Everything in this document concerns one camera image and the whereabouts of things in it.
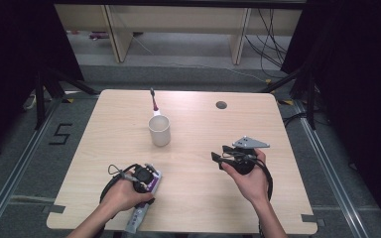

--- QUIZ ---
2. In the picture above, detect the black curtain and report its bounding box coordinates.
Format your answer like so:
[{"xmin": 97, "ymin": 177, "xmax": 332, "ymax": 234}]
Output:
[
  {"xmin": 280, "ymin": 0, "xmax": 381, "ymax": 236},
  {"xmin": 0, "ymin": 0, "xmax": 85, "ymax": 167}
]

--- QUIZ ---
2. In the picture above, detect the black floor cable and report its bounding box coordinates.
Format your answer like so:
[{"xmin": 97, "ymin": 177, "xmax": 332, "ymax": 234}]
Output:
[{"xmin": 282, "ymin": 111, "xmax": 310, "ymax": 129}]

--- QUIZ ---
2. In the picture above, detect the bundle of black cables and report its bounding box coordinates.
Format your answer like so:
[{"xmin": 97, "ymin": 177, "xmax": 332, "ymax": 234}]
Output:
[{"xmin": 243, "ymin": 8, "xmax": 293, "ymax": 79}]

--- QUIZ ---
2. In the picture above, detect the left hand-held gripper cable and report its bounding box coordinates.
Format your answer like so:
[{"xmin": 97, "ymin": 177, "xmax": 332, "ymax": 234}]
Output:
[{"xmin": 98, "ymin": 164, "xmax": 137, "ymax": 203}]

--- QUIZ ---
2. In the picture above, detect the pink toothbrush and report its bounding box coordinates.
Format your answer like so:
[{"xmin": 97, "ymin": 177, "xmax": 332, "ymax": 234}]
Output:
[{"xmin": 149, "ymin": 86, "xmax": 161, "ymax": 113}]

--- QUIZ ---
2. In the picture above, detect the hand-held gripper cable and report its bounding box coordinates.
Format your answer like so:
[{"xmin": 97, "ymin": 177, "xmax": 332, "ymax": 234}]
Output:
[
  {"xmin": 256, "ymin": 158, "xmax": 275, "ymax": 203},
  {"xmin": 98, "ymin": 164, "xmax": 137, "ymax": 203}
]

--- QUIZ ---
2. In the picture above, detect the right hand-held gripper cable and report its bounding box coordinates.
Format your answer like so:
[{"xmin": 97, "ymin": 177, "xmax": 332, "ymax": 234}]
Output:
[{"xmin": 256, "ymin": 158, "xmax": 275, "ymax": 203}]

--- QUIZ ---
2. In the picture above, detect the beige wooden desk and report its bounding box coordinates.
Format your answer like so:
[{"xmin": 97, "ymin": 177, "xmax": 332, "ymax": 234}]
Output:
[{"xmin": 54, "ymin": 3, "xmax": 304, "ymax": 65}]

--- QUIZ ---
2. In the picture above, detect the person's left hand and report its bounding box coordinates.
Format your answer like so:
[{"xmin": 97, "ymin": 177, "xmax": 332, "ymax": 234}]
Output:
[{"xmin": 100, "ymin": 178, "xmax": 155, "ymax": 214}]

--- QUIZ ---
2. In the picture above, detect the purple and white toothpaste tube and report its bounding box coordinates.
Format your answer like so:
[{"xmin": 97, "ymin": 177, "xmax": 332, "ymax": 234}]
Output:
[{"xmin": 124, "ymin": 170, "xmax": 164, "ymax": 234}]

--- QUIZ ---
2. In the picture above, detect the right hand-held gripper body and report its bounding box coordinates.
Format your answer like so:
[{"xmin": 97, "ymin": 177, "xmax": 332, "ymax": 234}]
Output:
[{"xmin": 223, "ymin": 135, "xmax": 271, "ymax": 176}]

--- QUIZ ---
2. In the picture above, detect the person's right hand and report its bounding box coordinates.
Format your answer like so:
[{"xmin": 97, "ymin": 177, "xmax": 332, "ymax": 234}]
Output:
[{"xmin": 220, "ymin": 148, "xmax": 271, "ymax": 206}]

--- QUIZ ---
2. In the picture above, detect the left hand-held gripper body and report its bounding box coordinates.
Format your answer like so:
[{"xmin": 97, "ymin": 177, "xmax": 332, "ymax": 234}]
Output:
[{"xmin": 132, "ymin": 163, "xmax": 162, "ymax": 194}]

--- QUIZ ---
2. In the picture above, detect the metal floor rail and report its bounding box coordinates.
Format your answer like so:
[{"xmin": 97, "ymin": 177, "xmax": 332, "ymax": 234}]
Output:
[
  {"xmin": 0, "ymin": 97, "xmax": 64, "ymax": 238},
  {"xmin": 292, "ymin": 98, "xmax": 372, "ymax": 238}
]

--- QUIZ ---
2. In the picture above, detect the white cup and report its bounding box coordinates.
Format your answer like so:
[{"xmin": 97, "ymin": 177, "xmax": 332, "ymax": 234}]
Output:
[{"xmin": 147, "ymin": 109, "xmax": 172, "ymax": 148}]

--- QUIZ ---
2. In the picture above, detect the black metal stand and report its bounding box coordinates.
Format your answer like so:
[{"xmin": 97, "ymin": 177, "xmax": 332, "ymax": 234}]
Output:
[
  {"xmin": 260, "ymin": 62, "xmax": 319, "ymax": 131},
  {"xmin": 34, "ymin": 64, "xmax": 101, "ymax": 131}
]

